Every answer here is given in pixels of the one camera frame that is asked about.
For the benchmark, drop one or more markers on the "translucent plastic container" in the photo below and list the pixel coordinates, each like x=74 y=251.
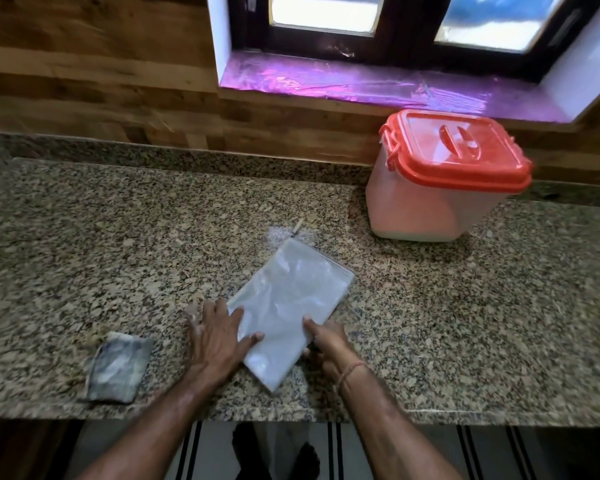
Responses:
x=420 y=209

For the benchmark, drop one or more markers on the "clear plastic zip bag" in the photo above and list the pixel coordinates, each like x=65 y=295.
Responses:
x=292 y=307

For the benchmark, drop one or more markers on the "person's feet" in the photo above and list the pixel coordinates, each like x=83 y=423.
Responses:
x=280 y=457

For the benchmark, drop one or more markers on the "person's right hand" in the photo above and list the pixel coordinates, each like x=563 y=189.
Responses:
x=330 y=344

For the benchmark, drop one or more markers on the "person's left forearm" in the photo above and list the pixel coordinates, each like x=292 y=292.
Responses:
x=150 y=434

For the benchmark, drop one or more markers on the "small white stick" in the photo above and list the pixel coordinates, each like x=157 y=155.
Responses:
x=298 y=225

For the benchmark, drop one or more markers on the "person's right thumb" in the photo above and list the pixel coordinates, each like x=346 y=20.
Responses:
x=314 y=328

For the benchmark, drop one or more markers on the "purple foil sill cover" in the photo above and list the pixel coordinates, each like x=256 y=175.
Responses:
x=380 y=87

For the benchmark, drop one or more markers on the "person's left thumb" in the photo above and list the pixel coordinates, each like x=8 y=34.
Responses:
x=250 y=342

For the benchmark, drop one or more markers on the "dark framed window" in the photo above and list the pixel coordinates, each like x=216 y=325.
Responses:
x=410 y=29

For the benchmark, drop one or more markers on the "folded grey cloth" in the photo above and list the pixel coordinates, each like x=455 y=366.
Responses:
x=117 y=367

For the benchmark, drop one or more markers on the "person's right forearm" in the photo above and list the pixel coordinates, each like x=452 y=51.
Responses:
x=395 y=429

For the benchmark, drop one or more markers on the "person's left hand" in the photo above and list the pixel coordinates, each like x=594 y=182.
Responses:
x=215 y=344

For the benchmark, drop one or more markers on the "orange thread wristband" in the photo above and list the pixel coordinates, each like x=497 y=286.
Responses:
x=349 y=370

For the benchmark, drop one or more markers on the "red container lid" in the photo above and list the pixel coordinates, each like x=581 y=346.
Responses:
x=457 y=149

